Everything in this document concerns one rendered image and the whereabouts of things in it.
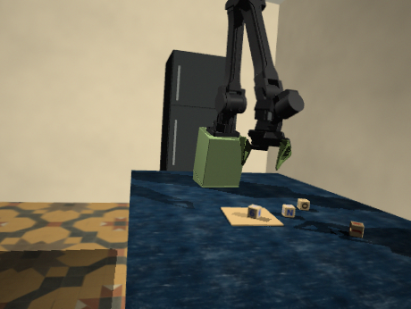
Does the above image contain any beige mat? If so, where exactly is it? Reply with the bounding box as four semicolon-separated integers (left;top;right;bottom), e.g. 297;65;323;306
221;207;283;226

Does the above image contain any beige letter block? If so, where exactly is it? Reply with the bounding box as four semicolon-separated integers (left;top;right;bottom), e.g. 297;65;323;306
247;205;262;219
298;199;310;211
348;221;364;238
281;205;295;218

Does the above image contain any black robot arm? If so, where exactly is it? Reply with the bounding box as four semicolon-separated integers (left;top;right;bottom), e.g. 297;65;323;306
206;0;305;138

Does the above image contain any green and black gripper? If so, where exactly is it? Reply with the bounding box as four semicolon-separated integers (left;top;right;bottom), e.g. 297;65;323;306
239;129;291;171

